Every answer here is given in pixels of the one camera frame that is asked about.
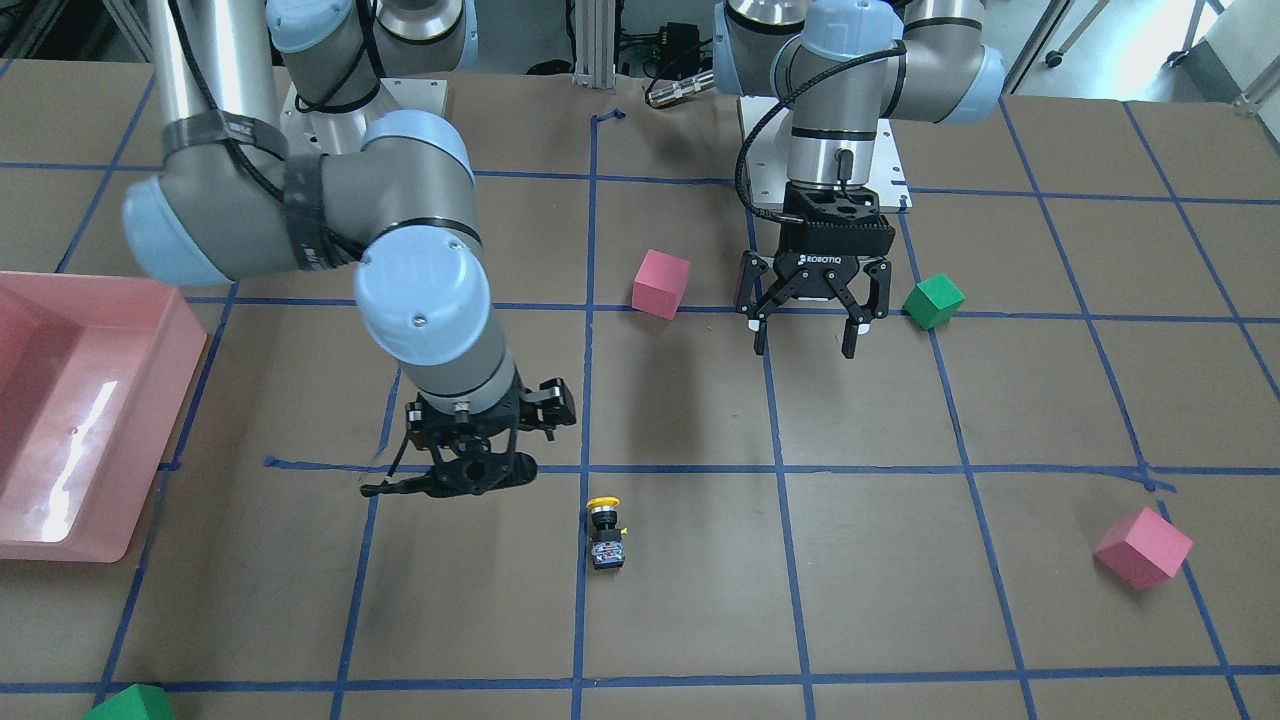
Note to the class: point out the pink cube far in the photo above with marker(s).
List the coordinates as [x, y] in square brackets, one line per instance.
[1143, 549]

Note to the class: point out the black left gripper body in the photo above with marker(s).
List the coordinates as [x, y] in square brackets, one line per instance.
[822, 270]

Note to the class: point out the green cube far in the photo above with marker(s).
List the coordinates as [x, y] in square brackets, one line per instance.
[933, 301]

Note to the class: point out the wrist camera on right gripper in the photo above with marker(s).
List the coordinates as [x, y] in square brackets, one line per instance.
[547, 408]

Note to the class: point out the green cube near bin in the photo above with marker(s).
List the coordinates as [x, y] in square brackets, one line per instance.
[136, 702]

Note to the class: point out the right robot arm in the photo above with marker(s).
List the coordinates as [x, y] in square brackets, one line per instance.
[284, 151]

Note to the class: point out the aluminium frame post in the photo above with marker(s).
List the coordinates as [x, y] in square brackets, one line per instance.
[595, 37]

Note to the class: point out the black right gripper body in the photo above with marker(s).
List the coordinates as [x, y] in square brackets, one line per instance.
[553, 404]

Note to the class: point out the yellow push button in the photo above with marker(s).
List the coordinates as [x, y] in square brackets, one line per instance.
[606, 548]

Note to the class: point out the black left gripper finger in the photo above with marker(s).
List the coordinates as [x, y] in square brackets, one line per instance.
[752, 268]
[860, 316]

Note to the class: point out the pink plastic bin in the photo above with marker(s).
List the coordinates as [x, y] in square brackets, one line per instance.
[94, 370]

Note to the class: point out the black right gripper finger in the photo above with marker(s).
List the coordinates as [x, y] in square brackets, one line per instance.
[410, 486]

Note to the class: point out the pink foam cube centre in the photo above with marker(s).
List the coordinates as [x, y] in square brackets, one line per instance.
[659, 284]

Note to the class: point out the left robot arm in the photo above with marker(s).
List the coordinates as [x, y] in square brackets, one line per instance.
[835, 70]

